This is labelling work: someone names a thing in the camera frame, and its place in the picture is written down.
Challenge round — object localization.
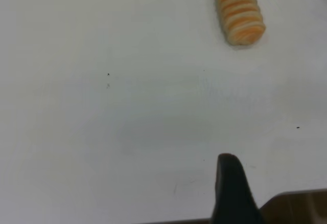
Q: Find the orange striped bread roll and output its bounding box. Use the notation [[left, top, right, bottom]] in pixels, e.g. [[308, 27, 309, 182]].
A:
[[214, 0, 266, 47]]

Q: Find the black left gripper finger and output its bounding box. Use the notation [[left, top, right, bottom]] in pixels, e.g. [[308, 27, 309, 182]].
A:
[[211, 153, 265, 224]]

